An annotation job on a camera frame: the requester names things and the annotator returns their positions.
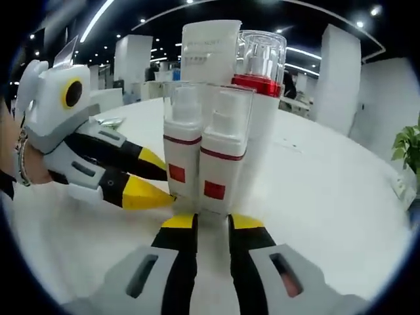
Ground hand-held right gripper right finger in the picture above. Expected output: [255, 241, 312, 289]
[228, 213, 362, 315]

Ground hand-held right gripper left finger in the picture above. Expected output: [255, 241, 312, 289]
[62, 213, 200, 315]

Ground small red-label skincare bottle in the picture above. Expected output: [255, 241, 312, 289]
[162, 81, 207, 198]
[198, 83, 255, 213]

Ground large white red-collar skincare bottle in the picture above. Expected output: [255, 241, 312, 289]
[231, 30, 287, 200]

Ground white skincare tube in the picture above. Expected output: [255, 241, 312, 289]
[181, 19, 242, 85]

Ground person's left hand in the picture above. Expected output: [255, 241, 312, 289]
[28, 144, 56, 185]

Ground crumpled clear plastic wrapper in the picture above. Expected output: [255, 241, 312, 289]
[98, 116, 126, 127]

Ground long ceiling light strip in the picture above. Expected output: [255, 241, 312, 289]
[80, 0, 116, 42]

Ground white plant pot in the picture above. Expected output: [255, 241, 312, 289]
[395, 169, 419, 211]

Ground green potted plant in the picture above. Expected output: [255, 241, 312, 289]
[392, 126, 420, 171]

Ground silver beaded bracelet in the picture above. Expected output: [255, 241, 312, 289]
[14, 129, 33, 187]

